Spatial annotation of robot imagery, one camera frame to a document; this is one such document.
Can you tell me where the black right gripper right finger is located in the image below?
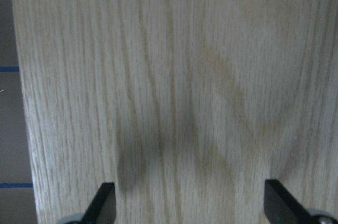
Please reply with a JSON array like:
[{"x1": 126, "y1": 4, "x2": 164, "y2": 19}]
[{"x1": 264, "y1": 179, "x2": 337, "y2": 224}]

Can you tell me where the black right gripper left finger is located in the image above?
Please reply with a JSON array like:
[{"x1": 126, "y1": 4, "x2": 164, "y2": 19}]
[{"x1": 59, "y1": 182, "x2": 117, "y2": 223}]

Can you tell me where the light wood drawer cabinet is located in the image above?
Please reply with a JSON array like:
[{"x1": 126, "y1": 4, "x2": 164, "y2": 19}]
[{"x1": 12, "y1": 0, "x2": 337, "y2": 223}]

